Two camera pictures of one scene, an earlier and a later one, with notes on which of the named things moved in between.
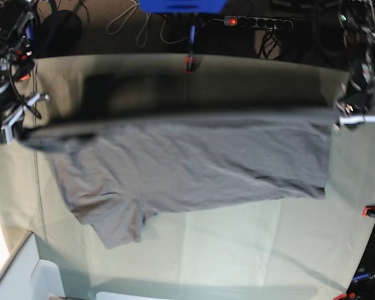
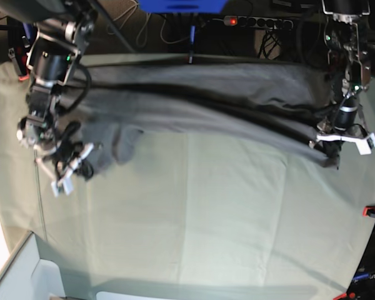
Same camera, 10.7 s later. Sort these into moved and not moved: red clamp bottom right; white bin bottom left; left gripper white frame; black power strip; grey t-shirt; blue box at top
Moved: left gripper white frame; grey t-shirt
Not moved: red clamp bottom right; black power strip; blue box at top; white bin bottom left
